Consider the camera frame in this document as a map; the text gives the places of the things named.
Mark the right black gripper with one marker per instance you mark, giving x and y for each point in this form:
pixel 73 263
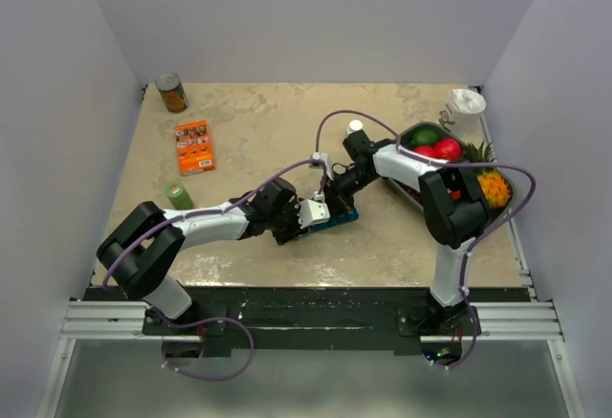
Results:
pixel 335 196

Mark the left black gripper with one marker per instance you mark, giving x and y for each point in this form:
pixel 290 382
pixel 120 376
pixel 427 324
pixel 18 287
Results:
pixel 295 231

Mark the teal weekly pill organizer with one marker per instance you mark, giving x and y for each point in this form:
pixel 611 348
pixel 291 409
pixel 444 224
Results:
pixel 348 217

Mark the green pill bottle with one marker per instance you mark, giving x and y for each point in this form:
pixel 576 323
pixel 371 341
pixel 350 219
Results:
pixel 184 203

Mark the green bottle cap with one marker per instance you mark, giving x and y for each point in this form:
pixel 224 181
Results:
pixel 174 190

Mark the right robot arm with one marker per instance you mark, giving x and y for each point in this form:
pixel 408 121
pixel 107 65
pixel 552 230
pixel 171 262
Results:
pixel 454 206

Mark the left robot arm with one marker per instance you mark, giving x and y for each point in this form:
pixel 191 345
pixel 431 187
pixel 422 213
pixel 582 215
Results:
pixel 140 251

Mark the white capped dark pill bottle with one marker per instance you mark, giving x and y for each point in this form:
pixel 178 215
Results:
pixel 353 126

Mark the dark grey fruit tray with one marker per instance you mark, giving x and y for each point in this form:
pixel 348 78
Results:
pixel 412 195

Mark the orange cardboard box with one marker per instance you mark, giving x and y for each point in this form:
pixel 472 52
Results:
pixel 194 148

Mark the green toy lime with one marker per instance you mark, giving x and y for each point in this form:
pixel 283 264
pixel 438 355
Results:
pixel 424 137

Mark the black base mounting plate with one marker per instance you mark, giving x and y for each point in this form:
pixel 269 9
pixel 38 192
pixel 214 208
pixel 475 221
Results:
pixel 362 319

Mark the red toy apple right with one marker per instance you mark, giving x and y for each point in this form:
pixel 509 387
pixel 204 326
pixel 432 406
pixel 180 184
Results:
pixel 448 149

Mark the white paper cup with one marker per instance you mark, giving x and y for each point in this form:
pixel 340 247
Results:
pixel 462 111

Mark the tin food can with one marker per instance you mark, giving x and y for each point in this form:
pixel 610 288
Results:
pixel 172 92

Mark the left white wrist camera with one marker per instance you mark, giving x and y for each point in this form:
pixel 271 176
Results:
pixel 312 213

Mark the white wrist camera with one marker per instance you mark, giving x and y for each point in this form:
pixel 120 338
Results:
pixel 312 213
pixel 320 160

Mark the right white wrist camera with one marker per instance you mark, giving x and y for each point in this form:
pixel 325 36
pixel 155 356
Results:
pixel 320 160

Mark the aluminium frame rail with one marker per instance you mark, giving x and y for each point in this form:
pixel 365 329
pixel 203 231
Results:
pixel 113 361

